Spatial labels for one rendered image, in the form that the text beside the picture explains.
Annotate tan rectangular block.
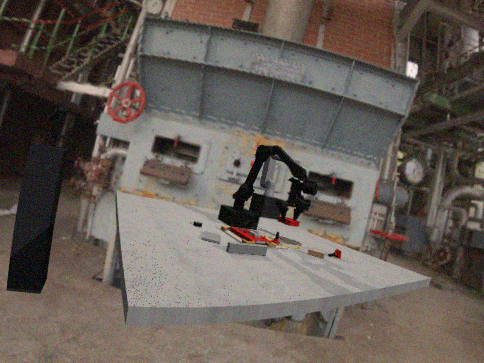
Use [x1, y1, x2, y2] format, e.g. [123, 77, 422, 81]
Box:
[308, 249, 325, 259]

